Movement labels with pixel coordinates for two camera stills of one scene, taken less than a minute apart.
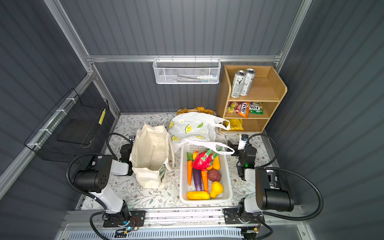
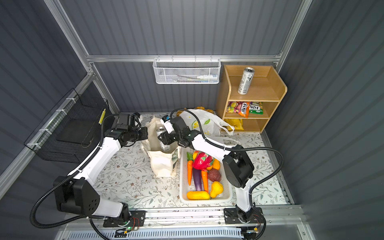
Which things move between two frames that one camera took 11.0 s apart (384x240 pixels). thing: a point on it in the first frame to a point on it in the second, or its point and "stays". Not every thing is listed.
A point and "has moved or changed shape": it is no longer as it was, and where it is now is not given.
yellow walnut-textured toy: (217, 188) stays
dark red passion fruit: (214, 175) stays
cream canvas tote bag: (152, 154) has moved or changed shape
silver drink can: (237, 81) to (160, 131)
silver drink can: (250, 74) stays
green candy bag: (256, 108) stays
